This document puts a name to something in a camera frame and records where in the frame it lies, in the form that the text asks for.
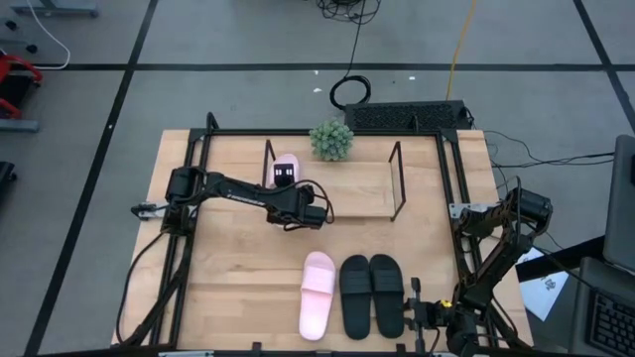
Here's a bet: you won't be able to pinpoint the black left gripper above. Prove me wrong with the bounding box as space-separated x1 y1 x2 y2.
270 166 316 220

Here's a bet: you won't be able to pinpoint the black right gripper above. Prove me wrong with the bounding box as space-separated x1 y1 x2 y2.
404 276 453 354

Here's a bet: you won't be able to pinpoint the pink slide sandal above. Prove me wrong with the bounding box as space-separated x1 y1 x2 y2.
298 250 337 342
267 153 302 190

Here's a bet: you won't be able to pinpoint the black slide sandal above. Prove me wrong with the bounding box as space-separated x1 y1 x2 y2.
369 253 406 340
338 254 373 341

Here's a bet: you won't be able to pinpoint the green succulent plant in pot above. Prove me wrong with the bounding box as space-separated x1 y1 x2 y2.
309 118 355 163

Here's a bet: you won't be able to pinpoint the white paper sheet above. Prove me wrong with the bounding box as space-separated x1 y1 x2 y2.
514 244 571 322

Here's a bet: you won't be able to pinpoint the black beam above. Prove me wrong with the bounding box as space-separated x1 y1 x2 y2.
515 234 607 284

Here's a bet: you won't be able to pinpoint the grey desk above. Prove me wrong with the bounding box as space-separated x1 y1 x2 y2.
568 256 635 357

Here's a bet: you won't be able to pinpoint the black keyboard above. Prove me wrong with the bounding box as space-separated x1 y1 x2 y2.
584 291 635 357

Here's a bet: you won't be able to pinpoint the grey monitor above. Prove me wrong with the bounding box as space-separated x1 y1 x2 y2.
602 134 635 277

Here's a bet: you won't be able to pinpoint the grey metal desk foot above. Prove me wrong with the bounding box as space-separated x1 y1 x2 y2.
0 118 41 133
10 0 99 19

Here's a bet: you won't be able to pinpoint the black chair base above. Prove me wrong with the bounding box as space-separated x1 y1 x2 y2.
0 161 19 199

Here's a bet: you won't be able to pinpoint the red and black cart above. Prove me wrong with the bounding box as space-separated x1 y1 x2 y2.
0 49 45 120

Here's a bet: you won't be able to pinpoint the black metal rig frame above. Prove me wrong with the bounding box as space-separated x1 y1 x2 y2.
112 111 536 354

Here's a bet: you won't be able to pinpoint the wooden shelf with metal frame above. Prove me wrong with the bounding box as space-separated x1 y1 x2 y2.
261 139 408 223

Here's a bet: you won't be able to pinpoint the coiled black cable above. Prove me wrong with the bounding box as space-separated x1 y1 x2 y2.
328 22 373 112

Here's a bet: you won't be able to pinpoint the tangled black cable bundle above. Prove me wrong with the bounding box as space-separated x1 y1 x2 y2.
315 0 383 26

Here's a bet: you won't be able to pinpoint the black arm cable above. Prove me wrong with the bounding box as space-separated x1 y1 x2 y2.
115 230 168 347

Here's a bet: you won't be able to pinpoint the yellow cable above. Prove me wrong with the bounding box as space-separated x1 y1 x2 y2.
444 0 478 100

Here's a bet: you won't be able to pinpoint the thin black floor cables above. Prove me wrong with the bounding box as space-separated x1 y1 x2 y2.
483 129 616 170

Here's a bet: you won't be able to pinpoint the white cable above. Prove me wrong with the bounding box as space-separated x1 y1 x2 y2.
27 0 71 70

